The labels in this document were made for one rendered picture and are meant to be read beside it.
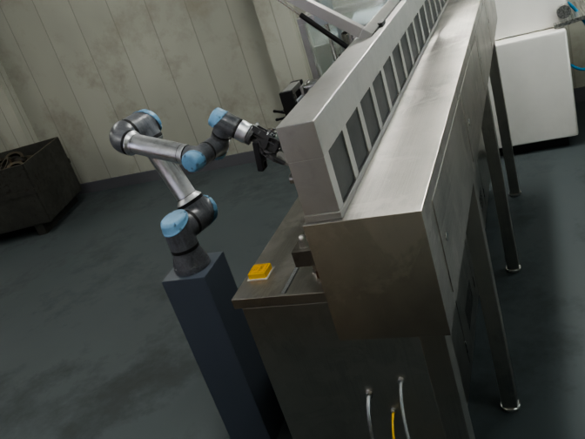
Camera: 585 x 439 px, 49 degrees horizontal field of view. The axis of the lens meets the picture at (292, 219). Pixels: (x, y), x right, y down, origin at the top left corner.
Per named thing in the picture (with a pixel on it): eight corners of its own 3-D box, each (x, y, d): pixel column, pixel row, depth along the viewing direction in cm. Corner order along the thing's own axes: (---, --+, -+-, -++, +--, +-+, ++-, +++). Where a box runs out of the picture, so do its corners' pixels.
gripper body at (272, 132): (280, 142, 226) (250, 126, 226) (272, 162, 231) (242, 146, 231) (287, 134, 232) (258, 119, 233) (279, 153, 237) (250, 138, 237)
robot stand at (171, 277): (233, 447, 293) (161, 281, 258) (248, 415, 310) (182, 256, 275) (273, 447, 286) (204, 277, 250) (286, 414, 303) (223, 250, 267)
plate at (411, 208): (453, 29, 404) (443, -21, 392) (498, 17, 393) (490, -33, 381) (331, 341, 147) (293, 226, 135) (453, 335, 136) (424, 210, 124)
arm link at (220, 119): (213, 119, 239) (218, 101, 233) (239, 133, 239) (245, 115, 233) (204, 130, 233) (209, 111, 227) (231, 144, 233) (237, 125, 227)
